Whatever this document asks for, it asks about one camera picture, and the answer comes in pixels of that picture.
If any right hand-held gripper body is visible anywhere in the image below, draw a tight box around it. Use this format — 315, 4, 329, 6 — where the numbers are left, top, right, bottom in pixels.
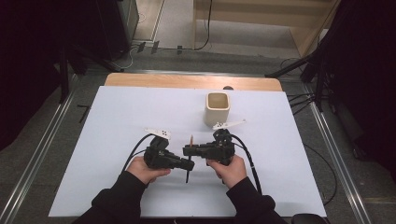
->
200, 119, 247, 166

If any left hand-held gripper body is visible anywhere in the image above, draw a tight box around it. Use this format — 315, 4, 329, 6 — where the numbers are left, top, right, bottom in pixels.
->
143, 127, 185, 171

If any black pen with orange tip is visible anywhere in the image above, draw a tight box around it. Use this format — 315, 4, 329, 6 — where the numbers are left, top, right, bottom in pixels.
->
185, 134, 195, 184

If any person's left hand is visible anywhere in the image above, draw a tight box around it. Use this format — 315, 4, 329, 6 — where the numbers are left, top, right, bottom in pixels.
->
125, 155, 172, 185

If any person's right hand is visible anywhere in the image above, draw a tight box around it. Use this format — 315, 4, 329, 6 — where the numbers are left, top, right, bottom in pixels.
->
205, 154, 248, 189

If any beige square pen holder cup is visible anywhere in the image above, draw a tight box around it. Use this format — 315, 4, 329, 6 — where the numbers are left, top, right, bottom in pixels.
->
204, 91, 231, 128

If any white board mat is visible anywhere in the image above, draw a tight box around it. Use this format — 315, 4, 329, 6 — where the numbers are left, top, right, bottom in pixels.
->
49, 86, 327, 217

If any black hex key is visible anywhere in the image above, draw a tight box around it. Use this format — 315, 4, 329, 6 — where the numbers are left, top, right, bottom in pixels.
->
77, 104, 92, 124

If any dark rounded object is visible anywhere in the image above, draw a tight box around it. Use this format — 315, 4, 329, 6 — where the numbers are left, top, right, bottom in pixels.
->
290, 213, 329, 224

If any black metal stand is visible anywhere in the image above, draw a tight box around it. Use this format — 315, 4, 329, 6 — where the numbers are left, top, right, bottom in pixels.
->
264, 46, 331, 113
58, 43, 125, 105

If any light wooden shelf unit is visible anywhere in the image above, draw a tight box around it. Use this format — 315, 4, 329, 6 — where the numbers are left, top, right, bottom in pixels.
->
191, 0, 341, 59

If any black cabinet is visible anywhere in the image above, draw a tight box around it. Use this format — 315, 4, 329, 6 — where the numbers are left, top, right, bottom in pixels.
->
96, 0, 140, 61

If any left hand-held gripper black cable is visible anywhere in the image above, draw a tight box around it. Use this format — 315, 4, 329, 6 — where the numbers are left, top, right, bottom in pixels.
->
120, 133, 157, 174

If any hand-held gripper black cable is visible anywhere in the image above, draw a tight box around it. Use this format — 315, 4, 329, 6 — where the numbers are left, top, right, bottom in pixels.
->
230, 133, 263, 195
120, 133, 157, 174

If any right hand-held gripper black cable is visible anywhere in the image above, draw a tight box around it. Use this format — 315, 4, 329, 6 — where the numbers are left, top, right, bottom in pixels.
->
230, 133, 263, 195

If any bundle of black floor cables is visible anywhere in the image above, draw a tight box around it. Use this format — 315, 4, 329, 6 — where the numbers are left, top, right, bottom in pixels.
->
287, 91, 316, 116

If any white floor cable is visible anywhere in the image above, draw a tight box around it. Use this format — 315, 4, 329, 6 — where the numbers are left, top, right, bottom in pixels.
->
113, 45, 139, 70

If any thin black floor cable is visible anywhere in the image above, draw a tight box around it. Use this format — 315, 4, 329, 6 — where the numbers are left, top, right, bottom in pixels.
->
303, 144, 338, 206

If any aluminium floor rail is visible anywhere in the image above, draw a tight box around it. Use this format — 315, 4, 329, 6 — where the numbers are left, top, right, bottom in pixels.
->
0, 74, 78, 224
303, 83, 373, 224

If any hanging black cable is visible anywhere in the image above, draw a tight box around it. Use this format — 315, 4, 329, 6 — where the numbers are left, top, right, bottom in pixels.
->
194, 0, 214, 51

